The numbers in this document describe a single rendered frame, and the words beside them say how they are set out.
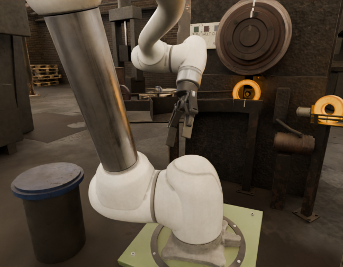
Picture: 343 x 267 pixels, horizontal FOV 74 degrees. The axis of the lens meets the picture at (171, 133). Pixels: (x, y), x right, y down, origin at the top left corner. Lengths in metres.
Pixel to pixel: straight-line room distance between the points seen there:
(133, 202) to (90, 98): 0.30
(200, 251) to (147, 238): 0.19
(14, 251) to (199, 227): 1.16
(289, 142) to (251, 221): 0.81
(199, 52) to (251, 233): 0.64
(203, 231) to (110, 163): 0.30
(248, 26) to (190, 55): 0.78
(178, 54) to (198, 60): 0.08
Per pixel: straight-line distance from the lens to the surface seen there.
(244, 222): 0.86
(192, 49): 0.88
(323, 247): 1.62
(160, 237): 0.81
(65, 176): 1.24
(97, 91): 0.50
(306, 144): 1.59
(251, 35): 1.59
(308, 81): 1.77
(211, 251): 0.72
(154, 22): 0.67
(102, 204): 0.69
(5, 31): 3.30
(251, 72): 1.67
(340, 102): 1.53
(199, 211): 0.62
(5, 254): 1.61
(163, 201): 0.63
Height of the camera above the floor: 0.96
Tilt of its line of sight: 17 degrees down
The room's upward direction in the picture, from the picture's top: straight up
